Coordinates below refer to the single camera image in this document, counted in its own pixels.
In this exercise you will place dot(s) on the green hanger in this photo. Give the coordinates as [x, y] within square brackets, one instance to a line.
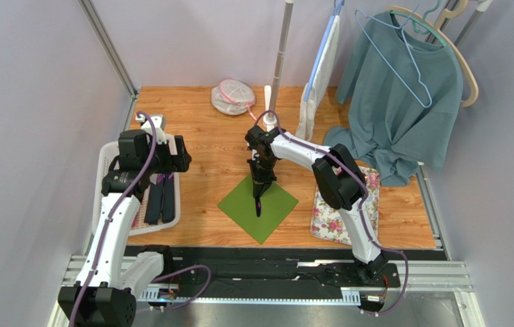
[419, 24]

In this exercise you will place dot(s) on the white mesh laundry bag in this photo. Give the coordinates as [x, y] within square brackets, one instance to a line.
[233, 97]

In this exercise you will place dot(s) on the teal t-shirt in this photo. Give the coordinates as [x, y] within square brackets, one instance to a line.
[404, 96]

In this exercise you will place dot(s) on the grey pole with white base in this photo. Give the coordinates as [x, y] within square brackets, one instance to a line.
[271, 92]

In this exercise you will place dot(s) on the wooden hanger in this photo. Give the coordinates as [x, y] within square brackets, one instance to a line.
[466, 71]

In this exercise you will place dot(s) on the dark cutlery pouch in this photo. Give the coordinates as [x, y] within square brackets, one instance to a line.
[161, 200]

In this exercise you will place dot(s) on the white towel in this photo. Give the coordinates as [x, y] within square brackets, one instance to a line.
[319, 79]

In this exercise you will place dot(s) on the green paper napkin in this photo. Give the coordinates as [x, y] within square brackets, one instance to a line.
[258, 217]

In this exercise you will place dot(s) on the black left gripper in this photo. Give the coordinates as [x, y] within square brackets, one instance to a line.
[178, 163]

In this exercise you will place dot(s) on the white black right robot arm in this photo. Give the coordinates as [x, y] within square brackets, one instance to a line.
[339, 179]

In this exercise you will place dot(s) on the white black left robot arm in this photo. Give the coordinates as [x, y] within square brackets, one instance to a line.
[121, 213]

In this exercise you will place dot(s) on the floral pattern tray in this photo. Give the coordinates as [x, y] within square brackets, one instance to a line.
[326, 222]

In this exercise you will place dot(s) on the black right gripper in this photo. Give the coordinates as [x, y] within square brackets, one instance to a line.
[262, 180]

